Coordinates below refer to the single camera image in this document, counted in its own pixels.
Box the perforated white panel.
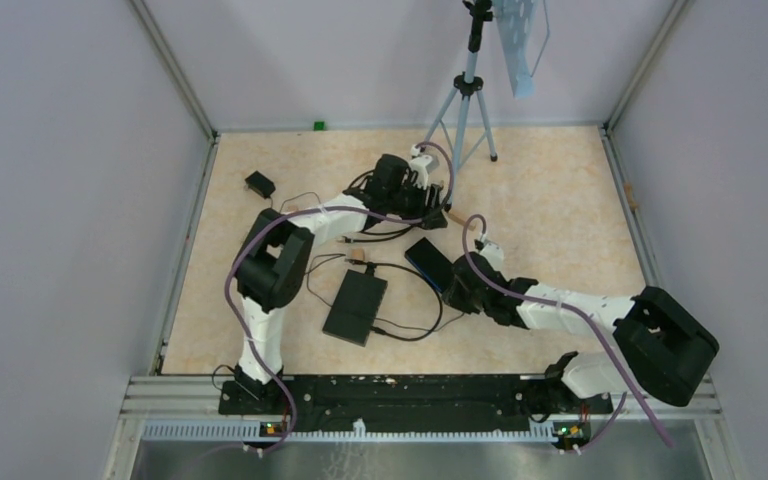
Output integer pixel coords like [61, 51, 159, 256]
[493, 0, 551, 99]

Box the long wooden block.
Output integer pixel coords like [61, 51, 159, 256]
[447, 211, 465, 225]

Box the black network switch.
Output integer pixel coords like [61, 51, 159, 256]
[404, 238, 454, 294]
[322, 270, 388, 347]

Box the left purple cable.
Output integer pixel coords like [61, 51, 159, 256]
[223, 140, 456, 458]

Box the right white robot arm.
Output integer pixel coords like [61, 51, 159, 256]
[442, 252, 720, 412]

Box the black coiled ethernet cable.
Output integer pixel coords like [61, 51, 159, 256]
[340, 168, 455, 246]

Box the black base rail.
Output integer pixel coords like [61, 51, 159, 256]
[218, 374, 613, 433]

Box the wooden block on frame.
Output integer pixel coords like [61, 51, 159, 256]
[623, 182, 639, 213]

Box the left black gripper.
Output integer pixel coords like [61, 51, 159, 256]
[385, 177, 446, 230]

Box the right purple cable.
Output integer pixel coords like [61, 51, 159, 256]
[460, 213, 678, 455]

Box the purple cable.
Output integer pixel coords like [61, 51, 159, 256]
[460, 213, 678, 455]
[223, 140, 456, 458]

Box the black power adapter with cord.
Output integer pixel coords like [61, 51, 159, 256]
[244, 170, 465, 333]

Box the silver camera tripod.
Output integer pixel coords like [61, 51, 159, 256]
[419, 0, 499, 174]

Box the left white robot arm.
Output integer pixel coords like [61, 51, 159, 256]
[225, 145, 452, 414]

